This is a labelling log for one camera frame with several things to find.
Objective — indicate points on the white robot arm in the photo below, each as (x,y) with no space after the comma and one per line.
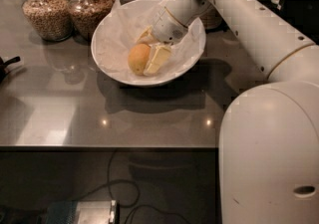
(269,135)

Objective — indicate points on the metal box under table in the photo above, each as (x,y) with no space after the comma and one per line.
(83,212)

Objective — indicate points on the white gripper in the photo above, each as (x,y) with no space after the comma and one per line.
(166,26)

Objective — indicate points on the orange fruit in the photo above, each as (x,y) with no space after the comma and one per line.
(138,58)

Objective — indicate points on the right glass grain jar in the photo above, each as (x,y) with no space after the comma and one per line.
(86,15)

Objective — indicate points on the white bowl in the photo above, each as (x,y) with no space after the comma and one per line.
(109,72)

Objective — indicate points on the left glass grain jar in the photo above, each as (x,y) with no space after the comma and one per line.
(49,18)

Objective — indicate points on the left stack of paper bowls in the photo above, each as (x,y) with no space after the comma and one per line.
(211,19)

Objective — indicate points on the white paper liner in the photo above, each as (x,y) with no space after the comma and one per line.
(123,29)

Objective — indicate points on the black handle object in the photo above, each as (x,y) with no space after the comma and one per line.
(4,66)

